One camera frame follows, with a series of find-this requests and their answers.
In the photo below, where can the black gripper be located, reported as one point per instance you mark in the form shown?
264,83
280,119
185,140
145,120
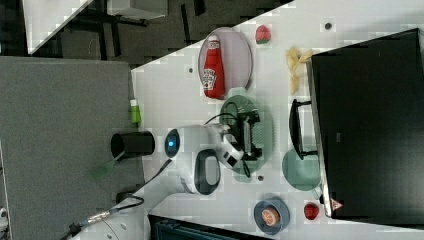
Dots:
242,130

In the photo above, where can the green oval strainer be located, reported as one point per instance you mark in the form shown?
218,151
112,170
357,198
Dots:
239,101

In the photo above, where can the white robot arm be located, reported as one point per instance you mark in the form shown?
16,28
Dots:
195,156

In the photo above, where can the light green measuring cup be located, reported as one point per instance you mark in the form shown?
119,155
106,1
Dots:
302,173

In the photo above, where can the grey round plate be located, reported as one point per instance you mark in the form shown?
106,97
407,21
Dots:
236,57

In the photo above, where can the red ketchup bottle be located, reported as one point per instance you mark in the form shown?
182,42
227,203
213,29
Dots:
213,79

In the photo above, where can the orange slice toy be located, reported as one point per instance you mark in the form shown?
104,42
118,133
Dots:
270,216

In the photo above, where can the blue small bowl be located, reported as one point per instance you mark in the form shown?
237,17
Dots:
278,211

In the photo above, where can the yellow toy banana peel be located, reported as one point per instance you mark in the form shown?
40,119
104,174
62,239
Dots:
296,62

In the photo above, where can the dark red toy strawberry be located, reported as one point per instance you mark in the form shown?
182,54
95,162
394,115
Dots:
311,211

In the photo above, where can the pale red toy strawberry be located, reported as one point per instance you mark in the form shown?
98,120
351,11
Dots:
262,35

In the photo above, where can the black silver toaster oven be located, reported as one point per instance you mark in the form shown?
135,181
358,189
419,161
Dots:
367,104

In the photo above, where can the black round pot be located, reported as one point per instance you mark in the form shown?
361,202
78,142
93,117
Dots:
132,144

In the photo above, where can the green bottle white cap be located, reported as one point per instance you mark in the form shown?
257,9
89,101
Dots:
135,112

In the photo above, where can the green slotted spatula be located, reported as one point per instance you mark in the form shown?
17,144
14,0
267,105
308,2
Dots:
105,168

